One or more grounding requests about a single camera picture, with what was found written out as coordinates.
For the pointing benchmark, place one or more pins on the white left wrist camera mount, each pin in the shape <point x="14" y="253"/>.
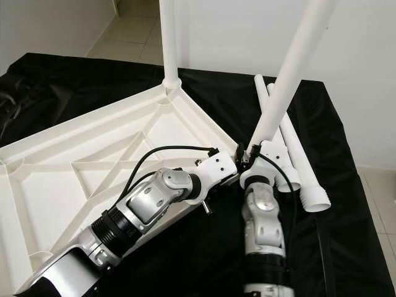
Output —
<point x="216" y="170"/>

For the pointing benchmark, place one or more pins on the black tablecloth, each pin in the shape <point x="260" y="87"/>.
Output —
<point x="216" y="247"/>

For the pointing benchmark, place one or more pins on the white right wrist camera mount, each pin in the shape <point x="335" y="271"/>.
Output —
<point x="269" y="164"/>

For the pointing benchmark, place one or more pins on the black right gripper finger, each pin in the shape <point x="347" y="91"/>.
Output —
<point x="239" y="153"/>

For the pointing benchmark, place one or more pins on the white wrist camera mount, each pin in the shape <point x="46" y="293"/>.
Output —
<point x="216" y="170"/>
<point x="269" y="164"/>

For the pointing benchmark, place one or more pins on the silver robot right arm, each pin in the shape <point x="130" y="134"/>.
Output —
<point x="263" y="226"/>

